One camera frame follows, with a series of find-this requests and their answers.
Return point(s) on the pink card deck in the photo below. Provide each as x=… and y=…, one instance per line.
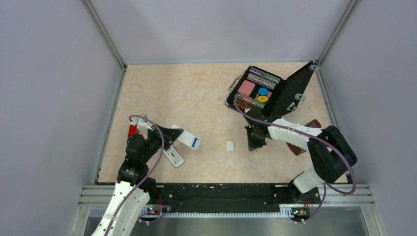
x=246, y=87

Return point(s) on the green chip stack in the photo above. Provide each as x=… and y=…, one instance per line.
x=257, y=104

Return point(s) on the yellow dealer chip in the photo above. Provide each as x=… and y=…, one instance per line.
x=262, y=99

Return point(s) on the orange black chip row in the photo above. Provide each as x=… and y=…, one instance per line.
x=243, y=101

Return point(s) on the blue dealer chip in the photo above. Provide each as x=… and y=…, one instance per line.
x=263, y=91

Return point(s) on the white remote control with screen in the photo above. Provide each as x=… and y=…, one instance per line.
x=174, y=157

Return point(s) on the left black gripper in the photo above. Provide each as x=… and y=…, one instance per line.
x=170, y=135

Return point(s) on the black poker chip case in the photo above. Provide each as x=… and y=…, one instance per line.
x=284, y=94

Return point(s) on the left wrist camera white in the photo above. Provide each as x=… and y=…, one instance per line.
x=141, y=122

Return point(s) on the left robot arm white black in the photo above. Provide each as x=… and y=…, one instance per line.
x=134, y=188

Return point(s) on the blue battery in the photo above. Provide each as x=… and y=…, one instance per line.
x=195, y=143

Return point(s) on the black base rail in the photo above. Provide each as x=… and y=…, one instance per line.
x=227, y=198

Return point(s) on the white battery cover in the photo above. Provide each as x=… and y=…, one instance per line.
x=230, y=146

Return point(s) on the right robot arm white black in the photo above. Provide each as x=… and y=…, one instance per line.
x=330, y=153

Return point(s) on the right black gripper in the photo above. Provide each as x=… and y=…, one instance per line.
x=253, y=144

